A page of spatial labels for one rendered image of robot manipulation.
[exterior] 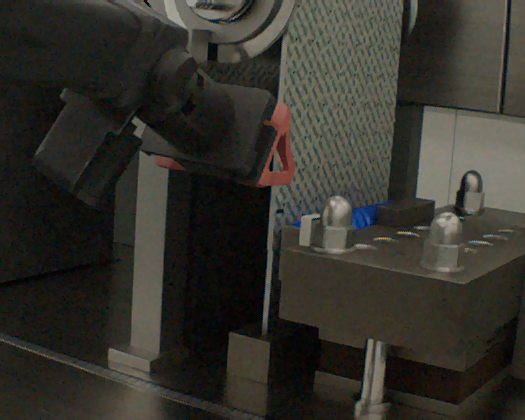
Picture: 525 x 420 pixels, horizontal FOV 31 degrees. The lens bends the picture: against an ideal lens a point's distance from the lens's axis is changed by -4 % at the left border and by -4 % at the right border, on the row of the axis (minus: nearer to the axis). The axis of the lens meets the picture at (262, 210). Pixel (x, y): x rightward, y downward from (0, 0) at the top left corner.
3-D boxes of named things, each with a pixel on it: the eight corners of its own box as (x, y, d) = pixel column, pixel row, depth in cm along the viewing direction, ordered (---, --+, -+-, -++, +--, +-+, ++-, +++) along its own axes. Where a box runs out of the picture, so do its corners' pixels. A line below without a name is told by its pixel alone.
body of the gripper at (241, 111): (252, 179, 72) (201, 137, 66) (148, 158, 77) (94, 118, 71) (282, 101, 73) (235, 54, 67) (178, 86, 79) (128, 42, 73)
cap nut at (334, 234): (303, 248, 81) (307, 194, 80) (324, 242, 84) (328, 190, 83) (342, 256, 79) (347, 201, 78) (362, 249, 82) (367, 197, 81)
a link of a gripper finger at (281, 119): (300, 220, 78) (244, 175, 71) (228, 204, 82) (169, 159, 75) (328, 144, 80) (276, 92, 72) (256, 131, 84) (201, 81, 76)
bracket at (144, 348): (104, 362, 88) (120, 24, 83) (148, 347, 93) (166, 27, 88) (146, 375, 85) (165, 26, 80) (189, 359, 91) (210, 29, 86)
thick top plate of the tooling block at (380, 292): (278, 318, 81) (283, 247, 80) (452, 251, 115) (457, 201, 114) (454, 358, 73) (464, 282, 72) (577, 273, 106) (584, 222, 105)
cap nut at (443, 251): (412, 266, 76) (418, 210, 76) (430, 259, 80) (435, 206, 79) (454, 274, 75) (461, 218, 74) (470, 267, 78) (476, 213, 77)
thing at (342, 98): (266, 249, 86) (282, 39, 83) (381, 219, 106) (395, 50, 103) (271, 250, 86) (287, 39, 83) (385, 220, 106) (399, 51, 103)
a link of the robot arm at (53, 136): (191, 48, 58) (81, -19, 59) (83, 207, 57) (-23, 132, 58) (217, 94, 69) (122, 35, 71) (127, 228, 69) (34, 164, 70)
